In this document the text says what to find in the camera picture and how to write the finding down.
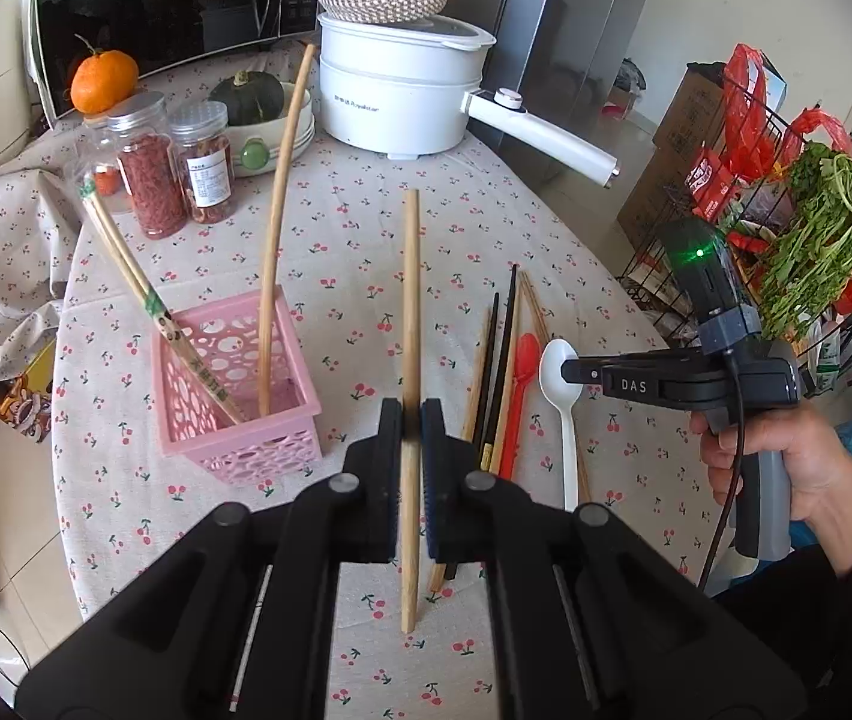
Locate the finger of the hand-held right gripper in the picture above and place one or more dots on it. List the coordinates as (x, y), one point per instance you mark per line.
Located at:
(621, 382)

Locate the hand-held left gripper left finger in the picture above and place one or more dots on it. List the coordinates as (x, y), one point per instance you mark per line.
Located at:
(393, 487)

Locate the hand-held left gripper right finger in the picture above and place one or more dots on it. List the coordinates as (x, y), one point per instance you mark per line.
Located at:
(430, 487)

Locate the white plastic spoon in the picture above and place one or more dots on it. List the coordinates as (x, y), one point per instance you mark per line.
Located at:
(559, 367)

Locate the red plastic spoon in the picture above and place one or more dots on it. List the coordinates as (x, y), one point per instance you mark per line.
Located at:
(525, 367)

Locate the black chopstick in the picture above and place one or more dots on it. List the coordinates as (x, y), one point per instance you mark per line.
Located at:
(487, 360)
(507, 330)

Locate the pink plastic basket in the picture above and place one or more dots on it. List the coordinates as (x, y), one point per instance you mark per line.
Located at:
(246, 457)

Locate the long wooden chopstick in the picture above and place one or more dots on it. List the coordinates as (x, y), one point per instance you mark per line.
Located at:
(411, 300)
(280, 187)

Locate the green printed bamboo chopstick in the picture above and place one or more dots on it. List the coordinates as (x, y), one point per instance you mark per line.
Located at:
(133, 259)
(117, 255)

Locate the person's right forearm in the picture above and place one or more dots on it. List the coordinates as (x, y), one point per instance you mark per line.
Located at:
(846, 615)

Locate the person's right hand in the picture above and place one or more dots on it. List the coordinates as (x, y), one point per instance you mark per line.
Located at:
(823, 465)

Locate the bunch of green herbs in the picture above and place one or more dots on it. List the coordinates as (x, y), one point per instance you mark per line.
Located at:
(823, 240)

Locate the brown cardboard box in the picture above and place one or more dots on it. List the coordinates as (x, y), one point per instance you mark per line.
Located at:
(651, 202)
(688, 112)

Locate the red snack packet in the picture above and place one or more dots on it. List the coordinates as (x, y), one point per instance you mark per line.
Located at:
(711, 180)

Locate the red plastic bag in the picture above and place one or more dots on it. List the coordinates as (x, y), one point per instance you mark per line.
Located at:
(745, 105)

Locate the grey refrigerator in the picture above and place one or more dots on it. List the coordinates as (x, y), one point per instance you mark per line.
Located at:
(576, 30)

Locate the labelled clear plastic jar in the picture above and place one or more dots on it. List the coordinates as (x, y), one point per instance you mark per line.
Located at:
(208, 180)

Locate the white electric cooking pot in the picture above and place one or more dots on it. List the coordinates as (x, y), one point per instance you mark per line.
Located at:
(388, 105)

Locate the white bowl with green knob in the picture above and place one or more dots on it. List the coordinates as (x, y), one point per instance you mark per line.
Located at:
(300, 136)

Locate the illustrated yellow cardboard box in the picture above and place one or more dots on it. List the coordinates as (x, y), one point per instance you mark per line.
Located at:
(25, 397)

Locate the goji jar with silver lid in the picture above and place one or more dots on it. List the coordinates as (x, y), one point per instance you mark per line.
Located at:
(152, 187)

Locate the dark green squash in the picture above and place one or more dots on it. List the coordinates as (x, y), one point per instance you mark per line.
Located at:
(246, 101)

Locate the glass jar with bamboo lid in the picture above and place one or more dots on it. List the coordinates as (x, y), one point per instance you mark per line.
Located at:
(105, 165)

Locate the orange tangerine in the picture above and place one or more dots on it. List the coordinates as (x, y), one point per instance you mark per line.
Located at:
(103, 82)

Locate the black microwave oven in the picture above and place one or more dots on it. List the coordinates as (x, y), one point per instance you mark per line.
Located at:
(171, 7)

